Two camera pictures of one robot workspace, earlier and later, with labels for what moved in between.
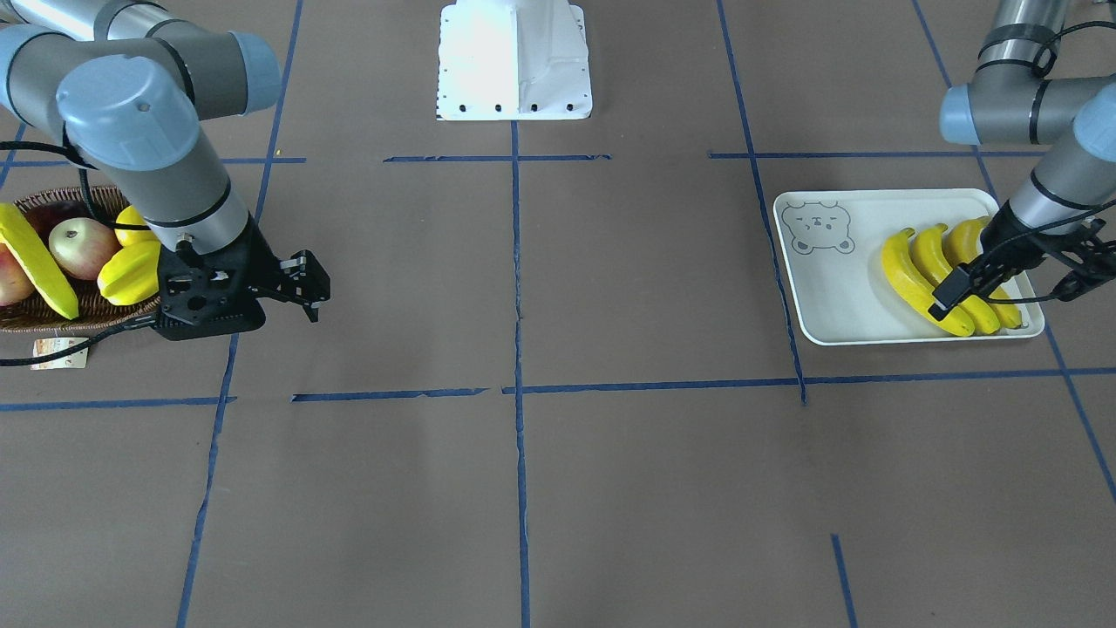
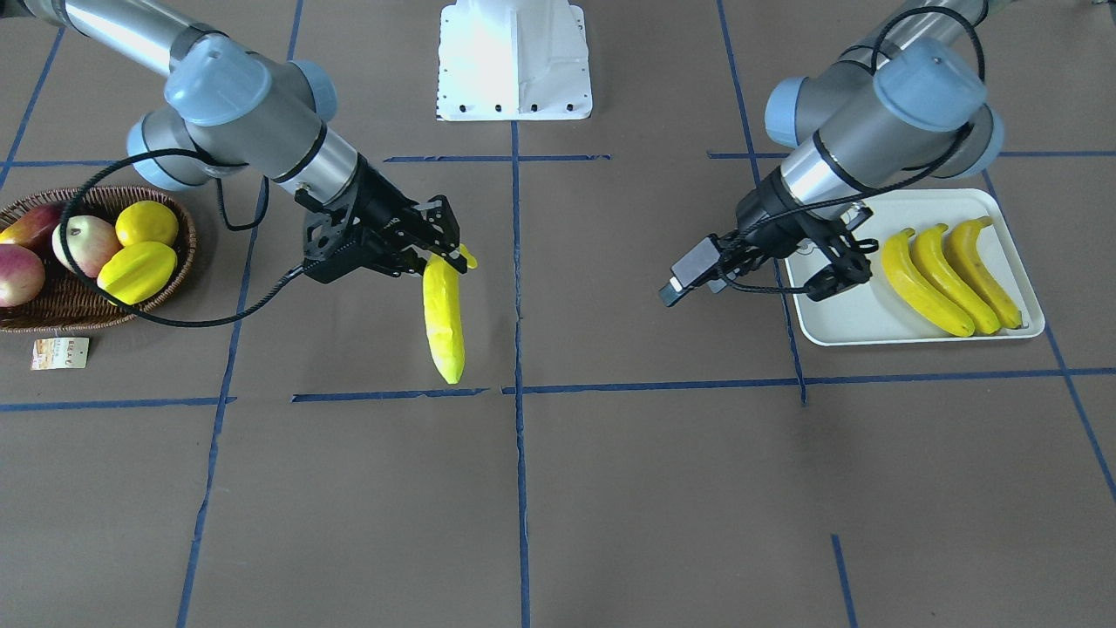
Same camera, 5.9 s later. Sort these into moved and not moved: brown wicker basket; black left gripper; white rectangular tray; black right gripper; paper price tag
Moved: black right gripper; black left gripper
Not moved: white rectangular tray; paper price tag; brown wicker basket
